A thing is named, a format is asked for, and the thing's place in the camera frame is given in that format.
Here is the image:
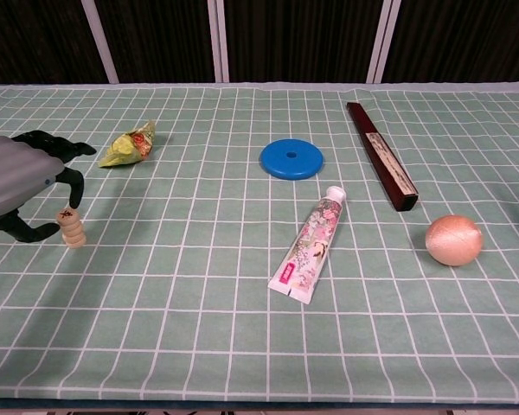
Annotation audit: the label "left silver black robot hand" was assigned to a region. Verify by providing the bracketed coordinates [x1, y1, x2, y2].
[0, 130, 97, 243]

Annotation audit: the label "white partition post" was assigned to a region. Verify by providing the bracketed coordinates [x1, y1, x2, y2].
[207, 0, 230, 83]
[366, 0, 400, 83]
[80, 0, 120, 84]

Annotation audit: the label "dark brown partition panel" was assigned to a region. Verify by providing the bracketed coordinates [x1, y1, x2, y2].
[222, 0, 384, 83]
[0, 0, 109, 86]
[93, 0, 217, 83]
[382, 0, 519, 94]

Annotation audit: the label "crumpled yellow snack wrapper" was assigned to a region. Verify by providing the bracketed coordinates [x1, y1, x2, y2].
[97, 119, 157, 169]

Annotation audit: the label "dark red long box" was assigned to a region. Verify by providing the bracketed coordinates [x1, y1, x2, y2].
[345, 101, 420, 213]

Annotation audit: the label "floral print cream tube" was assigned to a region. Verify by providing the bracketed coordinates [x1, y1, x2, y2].
[266, 185, 346, 306]

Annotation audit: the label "green checked tablecloth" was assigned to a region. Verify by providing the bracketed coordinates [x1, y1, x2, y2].
[0, 81, 519, 403]

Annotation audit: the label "blue plastic disc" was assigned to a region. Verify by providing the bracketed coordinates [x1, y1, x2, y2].
[259, 138, 325, 181]

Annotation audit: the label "peach silky ball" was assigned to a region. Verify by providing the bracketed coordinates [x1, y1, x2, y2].
[424, 214, 484, 267]

